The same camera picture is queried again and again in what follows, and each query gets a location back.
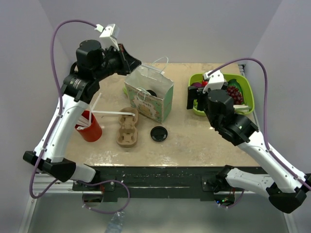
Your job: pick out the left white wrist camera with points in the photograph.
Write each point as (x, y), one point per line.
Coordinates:
(108, 35)

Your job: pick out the green toy cabbage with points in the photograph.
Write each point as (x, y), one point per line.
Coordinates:
(124, 90)

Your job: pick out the dark green toy pepper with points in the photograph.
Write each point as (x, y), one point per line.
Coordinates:
(233, 83)

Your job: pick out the green paper gift bag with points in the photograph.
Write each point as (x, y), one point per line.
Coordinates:
(150, 77)

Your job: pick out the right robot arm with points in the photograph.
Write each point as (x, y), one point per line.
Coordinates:
(284, 186)

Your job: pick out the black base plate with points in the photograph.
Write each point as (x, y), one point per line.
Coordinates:
(168, 182)

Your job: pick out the purple toy onion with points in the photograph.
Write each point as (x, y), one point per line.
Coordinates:
(196, 84)

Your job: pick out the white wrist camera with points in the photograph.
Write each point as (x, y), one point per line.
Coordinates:
(108, 35)
(214, 81)

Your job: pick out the red cup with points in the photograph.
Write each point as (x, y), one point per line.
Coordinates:
(93, 132)

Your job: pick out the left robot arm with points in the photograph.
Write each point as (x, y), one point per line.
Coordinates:
(77, 92)

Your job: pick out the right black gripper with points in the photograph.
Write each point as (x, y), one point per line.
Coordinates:
(195, 92)

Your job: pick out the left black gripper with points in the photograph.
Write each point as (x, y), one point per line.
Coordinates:
(129, 63)

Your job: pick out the white wrapped straw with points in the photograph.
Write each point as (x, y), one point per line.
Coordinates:
(79, 127)
(92, 107)
(85, 122)
(115, 113)

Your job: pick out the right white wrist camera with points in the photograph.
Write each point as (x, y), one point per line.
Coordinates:
(214, 81)

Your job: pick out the black coffee lid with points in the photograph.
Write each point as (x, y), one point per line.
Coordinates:
(159, 133)
(151, 92)

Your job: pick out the purple toy grapes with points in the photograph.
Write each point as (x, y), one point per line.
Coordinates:
(236, 94)

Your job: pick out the brown pulp cup carrier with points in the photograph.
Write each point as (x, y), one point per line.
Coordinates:
(127, 134)

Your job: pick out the green plastic tray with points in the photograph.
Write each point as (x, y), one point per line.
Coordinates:
(243, 82)

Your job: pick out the clear plastic bottle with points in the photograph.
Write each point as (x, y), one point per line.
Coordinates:
(116, 223)

